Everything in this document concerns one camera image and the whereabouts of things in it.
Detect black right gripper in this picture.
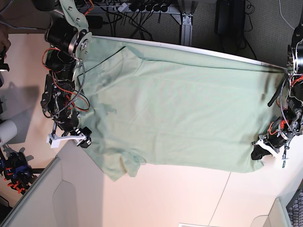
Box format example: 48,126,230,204
54,115,92,148

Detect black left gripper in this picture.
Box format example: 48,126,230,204
251,120,295,160

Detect light green T-shirt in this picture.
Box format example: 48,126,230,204
78,37,284,181

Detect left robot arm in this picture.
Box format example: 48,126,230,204
251,19,303,161

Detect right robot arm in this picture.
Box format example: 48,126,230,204
33,0,94,148

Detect dark textured object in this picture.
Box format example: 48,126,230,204
286,190,303,227

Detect black blue orange device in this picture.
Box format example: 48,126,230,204
0,150,44,195

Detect white paper roll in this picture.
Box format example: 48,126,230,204
0,120,18,147

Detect black power adapter brick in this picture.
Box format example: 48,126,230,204
214,0,245,35

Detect black power strip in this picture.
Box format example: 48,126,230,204
113,0,176,13

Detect aluminium table leg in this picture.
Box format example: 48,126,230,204
170,0,198,47

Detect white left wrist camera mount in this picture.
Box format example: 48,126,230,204
252,139,279,158

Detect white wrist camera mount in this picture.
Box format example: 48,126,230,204
46,133,87,148
252,139,279,158

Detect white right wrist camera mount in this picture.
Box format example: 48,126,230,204
46,133,87,148

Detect black cable bundle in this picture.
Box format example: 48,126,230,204
101,7,166,42

